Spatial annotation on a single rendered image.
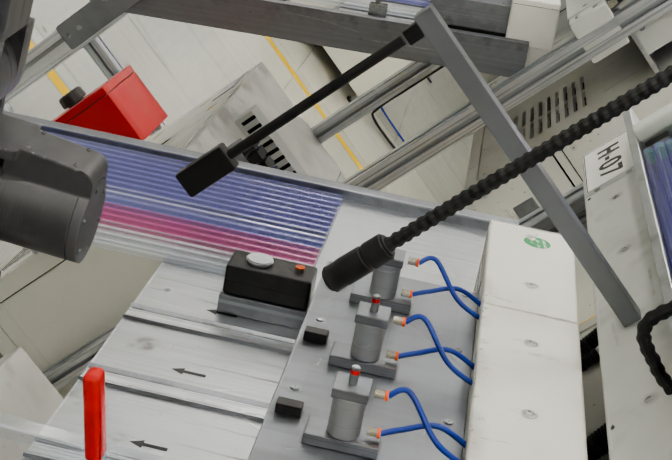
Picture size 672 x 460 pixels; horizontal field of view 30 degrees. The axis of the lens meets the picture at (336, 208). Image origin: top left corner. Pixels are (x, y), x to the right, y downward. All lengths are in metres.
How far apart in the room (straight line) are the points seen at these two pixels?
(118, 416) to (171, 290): 0.22
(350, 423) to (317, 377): 0.10
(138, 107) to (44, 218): 1.04
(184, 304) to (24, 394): 0.49
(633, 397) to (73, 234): 0.39
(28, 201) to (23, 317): 1.70
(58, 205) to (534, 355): 0.38
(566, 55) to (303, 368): 1.25
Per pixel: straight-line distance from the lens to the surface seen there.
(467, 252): 1.32
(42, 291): 2.45
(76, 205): 0.79
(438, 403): 0.91
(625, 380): 0.91
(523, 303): 1.04
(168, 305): 1.10
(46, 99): 3.36
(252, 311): 1.09
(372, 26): 2.12
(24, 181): 0.80
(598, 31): 2.07
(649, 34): 2.10
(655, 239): 1.00
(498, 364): 0.93
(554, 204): 0.94
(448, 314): 1.04
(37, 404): 1.57
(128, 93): 1.82
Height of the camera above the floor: 1.51
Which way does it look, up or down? 19 degrees down
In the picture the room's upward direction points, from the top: 58 degrees clockwise
